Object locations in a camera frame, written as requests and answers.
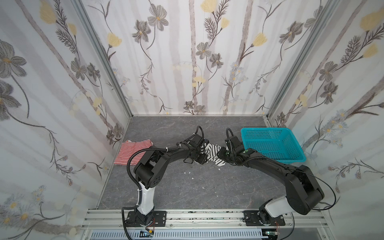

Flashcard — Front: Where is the teal plastic basket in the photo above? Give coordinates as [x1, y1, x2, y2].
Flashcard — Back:
[241, 128, 307, 164]

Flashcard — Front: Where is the black white striped tank top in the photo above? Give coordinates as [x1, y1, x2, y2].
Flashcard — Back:
[204, 144, 226, 167]

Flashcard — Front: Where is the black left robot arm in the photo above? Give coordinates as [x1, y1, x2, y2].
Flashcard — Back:
[127, 134, 209, 226]

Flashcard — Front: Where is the black corrugated cable conduit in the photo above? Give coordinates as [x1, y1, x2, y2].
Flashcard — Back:
[121, 125, 205, 240]

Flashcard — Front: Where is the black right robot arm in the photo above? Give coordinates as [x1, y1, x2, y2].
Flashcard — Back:
[217, 136, 325, 226]

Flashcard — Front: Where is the white slotted cable duct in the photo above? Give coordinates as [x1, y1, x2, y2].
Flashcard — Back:
[88, 229, 268, 240]

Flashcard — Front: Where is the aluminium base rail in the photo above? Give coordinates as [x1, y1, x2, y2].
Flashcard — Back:
[81, 209, 329, 233]

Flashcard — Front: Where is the red white striped tank top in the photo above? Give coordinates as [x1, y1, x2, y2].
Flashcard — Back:
[114, 140, 153, 166]

